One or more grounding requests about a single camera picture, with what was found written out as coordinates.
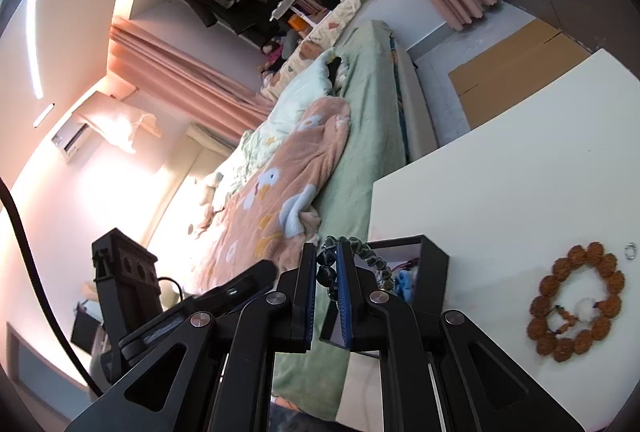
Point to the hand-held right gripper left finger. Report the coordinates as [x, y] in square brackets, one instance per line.
[310, 312]

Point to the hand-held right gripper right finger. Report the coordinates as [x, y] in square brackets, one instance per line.
[345, 312]

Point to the black box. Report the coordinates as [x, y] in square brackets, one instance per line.
[436, 277]

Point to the cream crumpled cloth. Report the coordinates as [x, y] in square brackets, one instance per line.
[207, 199]

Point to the black rectangular screen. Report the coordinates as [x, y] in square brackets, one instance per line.
[85, 327]

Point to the beige headboard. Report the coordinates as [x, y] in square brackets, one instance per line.
[205, 147]

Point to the pink floral blanket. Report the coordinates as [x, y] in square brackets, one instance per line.
[290, 162]

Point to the white hanging cloth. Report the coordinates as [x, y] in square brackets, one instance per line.
[120, 125]

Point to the bed with green sheet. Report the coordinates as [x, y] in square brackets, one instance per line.
[370, 112]

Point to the white air conditioner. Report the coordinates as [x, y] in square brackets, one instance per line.
[70, 142]

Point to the light green quilt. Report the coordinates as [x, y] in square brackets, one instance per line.
[300, 92]

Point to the white table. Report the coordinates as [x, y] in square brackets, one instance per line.
[500, 162]

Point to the pile of plush toys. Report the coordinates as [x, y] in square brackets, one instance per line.
[274, 55]

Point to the orange box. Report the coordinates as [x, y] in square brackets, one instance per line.
[297, 23]

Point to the white small rack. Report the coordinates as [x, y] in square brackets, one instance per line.
[287, 2]

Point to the ceiling light strip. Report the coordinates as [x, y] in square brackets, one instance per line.
[34, 37]

